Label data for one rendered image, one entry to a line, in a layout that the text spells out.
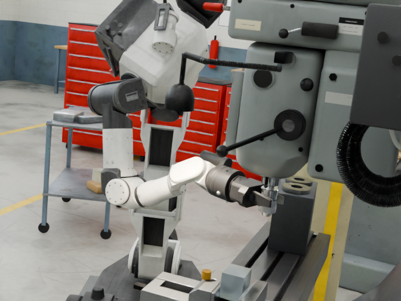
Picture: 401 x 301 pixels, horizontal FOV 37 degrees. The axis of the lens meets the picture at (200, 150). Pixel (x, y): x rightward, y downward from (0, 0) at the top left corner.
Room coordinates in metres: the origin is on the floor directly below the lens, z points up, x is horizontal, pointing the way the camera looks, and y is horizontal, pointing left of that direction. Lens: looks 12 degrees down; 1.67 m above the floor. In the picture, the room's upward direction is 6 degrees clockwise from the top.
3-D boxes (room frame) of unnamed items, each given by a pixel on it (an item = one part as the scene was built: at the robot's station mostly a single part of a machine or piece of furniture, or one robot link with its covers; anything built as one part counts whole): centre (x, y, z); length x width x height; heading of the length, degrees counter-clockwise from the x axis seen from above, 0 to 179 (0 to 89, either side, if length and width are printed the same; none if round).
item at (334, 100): (1.41, -0.37, 1.47); 0.24 x 0.19 x 0.26; 161
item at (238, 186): (1.54, -0.12, 1.24); 0.13 x 0.12 x 0.10; 137
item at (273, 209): (1.48, -0.19, 1.23); 0.05 x 0.05 x 0.05
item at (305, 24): (1.33, -0.20, 1.66); 0.12 x 0.04 x 0.04; 71
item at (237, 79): (1.51, -0.08, 1.45); 0.04 x 0.04 x 0.21; 71
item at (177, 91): (1.46, 0.06, 1.48); 0.07 x 0.07 x 0.06
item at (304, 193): (1.88, -0.32, 1.09); 0.22 x 0.12 x 0.20; 168
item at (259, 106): (1.47, -0.19, 1.47); 0.21 x 0.19 x 0.32; 161
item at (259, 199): (1.45, -0.16, 1.24); 0.06 x 0.02 x 0.03; 47
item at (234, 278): (1.26, -0.11, 1.10); 0.06 x 0.05 x 0.06; 160
